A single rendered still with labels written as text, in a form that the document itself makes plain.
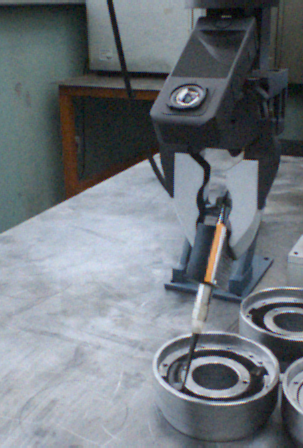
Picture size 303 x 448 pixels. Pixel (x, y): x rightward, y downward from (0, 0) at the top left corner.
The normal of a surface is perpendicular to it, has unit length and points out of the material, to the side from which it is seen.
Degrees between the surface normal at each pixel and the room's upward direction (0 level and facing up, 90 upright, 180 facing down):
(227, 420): 90
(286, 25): 90
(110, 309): 0
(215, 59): 32
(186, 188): 90
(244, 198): 90
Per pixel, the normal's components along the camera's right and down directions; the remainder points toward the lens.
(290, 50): -0.45, 0.32
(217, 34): -0.23, -0.62
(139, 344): -0.01, -0.93
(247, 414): 0.37, 0.33
